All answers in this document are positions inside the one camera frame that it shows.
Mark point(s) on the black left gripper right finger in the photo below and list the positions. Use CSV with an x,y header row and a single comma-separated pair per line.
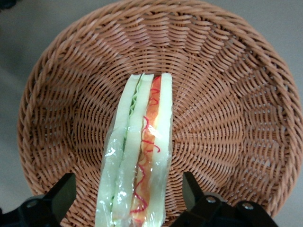
x,y
217,212

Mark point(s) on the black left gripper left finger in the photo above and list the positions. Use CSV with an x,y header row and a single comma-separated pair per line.
x,y
47,208

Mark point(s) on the triangular sandwich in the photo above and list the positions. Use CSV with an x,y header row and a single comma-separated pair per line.
x,y
139,142

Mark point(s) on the round brown wicker basket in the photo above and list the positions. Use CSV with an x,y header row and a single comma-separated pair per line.
x,y
213,106

